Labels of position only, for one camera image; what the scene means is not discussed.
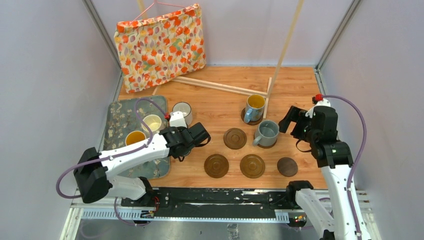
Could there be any white grey mug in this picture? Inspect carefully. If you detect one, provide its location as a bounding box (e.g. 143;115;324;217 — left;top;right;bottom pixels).
172;101;193;126

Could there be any blue mug yellow inside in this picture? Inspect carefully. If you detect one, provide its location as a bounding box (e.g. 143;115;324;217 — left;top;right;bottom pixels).
242;94;266;124

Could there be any small dark brown coaster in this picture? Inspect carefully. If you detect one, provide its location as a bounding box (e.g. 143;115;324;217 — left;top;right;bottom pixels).
277;157;298;177

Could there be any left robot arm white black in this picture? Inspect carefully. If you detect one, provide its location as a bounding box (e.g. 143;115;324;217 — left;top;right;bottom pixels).
73;122;211;207

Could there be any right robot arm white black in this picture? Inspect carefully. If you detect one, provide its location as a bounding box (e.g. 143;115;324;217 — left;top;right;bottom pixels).
278;105;371;240

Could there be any cream mug on tray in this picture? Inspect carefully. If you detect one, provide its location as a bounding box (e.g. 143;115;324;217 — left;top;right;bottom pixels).
142;114;165;134

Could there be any white mug orange inside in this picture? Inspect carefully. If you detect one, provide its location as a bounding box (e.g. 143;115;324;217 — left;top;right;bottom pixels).
125;130;147;146

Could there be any floral grey tray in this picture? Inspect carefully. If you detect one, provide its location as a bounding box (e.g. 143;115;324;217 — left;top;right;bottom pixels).
102;95;171;179

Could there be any floral orange fabric bag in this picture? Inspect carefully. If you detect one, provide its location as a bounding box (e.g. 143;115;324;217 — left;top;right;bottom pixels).
114;3;207;93

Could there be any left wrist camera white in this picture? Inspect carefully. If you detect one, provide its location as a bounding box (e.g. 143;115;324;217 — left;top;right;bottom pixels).
168;111;188;128

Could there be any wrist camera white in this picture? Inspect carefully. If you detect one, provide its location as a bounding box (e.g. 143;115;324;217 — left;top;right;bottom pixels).
168;111;188;128
305;98;331;118

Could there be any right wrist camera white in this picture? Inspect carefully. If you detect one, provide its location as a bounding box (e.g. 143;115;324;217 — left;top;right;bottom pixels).
305;98;331;118

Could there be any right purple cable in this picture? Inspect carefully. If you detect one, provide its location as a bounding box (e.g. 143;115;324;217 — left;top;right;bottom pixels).
311;94;368;240

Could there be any purple cable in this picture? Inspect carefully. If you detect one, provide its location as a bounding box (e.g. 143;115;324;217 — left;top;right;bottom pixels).
311;94;368;240
55;96;171;228

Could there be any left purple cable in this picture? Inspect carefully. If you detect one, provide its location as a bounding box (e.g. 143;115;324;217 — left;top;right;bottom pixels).
55;96;171;228

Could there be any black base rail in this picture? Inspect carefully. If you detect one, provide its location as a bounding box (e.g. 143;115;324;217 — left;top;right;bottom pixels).
118;187;303;222

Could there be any pink wire hanger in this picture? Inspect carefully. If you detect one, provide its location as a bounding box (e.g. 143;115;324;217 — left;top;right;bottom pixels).
132;0;185;22

